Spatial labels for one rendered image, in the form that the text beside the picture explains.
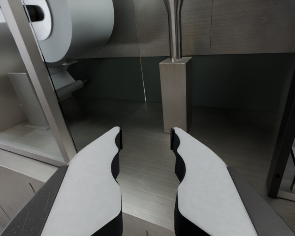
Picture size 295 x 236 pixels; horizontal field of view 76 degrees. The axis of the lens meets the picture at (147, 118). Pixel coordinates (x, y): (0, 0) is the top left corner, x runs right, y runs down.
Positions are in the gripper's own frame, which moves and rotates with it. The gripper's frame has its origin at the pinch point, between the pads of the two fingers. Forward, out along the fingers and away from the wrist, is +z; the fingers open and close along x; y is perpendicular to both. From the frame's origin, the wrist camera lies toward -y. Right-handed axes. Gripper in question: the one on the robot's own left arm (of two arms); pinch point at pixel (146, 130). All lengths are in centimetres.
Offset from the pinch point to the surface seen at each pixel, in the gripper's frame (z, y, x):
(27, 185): 42, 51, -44
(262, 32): 62, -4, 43
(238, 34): 66, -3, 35
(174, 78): 49, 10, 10
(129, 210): 19.0, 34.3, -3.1
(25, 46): 34.3, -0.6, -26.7
